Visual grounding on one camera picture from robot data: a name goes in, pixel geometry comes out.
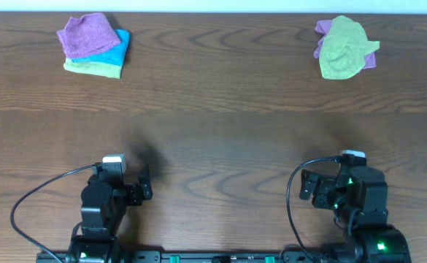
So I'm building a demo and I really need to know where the purple microfibre cloth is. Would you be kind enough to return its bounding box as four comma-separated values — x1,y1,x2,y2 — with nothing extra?
56,12,121,58

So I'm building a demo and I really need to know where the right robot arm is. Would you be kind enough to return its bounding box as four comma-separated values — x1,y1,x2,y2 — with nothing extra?
291,150,412,263

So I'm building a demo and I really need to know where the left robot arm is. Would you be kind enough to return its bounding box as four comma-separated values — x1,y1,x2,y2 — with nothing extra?
64,161,153,263

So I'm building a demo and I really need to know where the folded green cloth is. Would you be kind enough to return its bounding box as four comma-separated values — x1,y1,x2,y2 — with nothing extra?
63,58,122,79

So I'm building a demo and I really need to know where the folded blue cloth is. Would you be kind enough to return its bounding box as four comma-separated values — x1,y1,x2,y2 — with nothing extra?
72,29,130,66

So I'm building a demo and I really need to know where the crumpled green cloth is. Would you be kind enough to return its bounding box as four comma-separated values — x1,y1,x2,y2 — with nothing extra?
318,15,380,80

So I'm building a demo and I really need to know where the left black cable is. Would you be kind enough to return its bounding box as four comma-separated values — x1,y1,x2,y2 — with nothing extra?
9,164,97,263

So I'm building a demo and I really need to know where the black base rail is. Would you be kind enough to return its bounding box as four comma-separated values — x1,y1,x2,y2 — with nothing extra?
35,251,411,263

